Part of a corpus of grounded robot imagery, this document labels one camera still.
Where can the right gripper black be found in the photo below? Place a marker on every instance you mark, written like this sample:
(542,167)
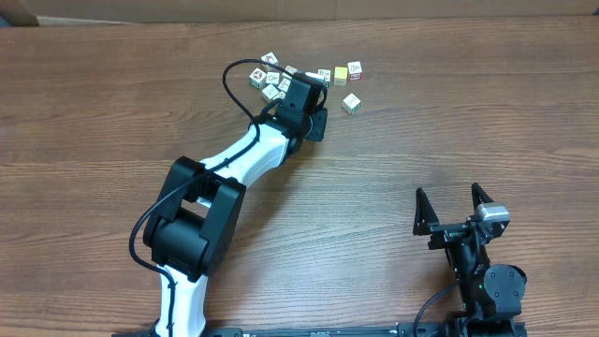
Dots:
(446,233)

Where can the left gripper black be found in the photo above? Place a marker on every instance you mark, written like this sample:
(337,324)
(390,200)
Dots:
(318,110)

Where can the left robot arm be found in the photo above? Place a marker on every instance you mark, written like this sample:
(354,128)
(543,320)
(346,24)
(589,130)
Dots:
(191,226)

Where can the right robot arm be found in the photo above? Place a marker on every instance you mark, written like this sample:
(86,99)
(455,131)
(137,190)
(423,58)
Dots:
(491,295)

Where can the white block centre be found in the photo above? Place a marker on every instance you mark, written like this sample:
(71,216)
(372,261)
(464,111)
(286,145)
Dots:
(284,85)

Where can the white block lower left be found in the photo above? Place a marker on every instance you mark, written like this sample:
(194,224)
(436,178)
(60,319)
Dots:
(269,93)

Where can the white block blue print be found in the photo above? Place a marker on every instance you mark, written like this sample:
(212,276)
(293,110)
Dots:
(273,78)

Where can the green print block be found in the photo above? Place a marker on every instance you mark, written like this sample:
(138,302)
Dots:
(290,69)

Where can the green letter B block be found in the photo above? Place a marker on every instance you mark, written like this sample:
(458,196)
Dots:
(325,73)

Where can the green letter R block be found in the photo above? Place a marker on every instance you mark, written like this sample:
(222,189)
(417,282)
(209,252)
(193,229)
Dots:
(351,104)

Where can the yellow top block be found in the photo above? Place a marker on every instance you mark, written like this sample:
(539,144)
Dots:
(340,75)

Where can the left red circle block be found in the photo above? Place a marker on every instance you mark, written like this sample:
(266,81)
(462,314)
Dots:
(258,78)

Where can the top red picture block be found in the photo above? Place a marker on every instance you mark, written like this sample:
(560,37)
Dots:
(270,61)

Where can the red-sided block far right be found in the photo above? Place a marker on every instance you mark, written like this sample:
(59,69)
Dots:
(355,71)

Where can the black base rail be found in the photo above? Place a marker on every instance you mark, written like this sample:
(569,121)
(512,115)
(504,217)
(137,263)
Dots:
(400,330)

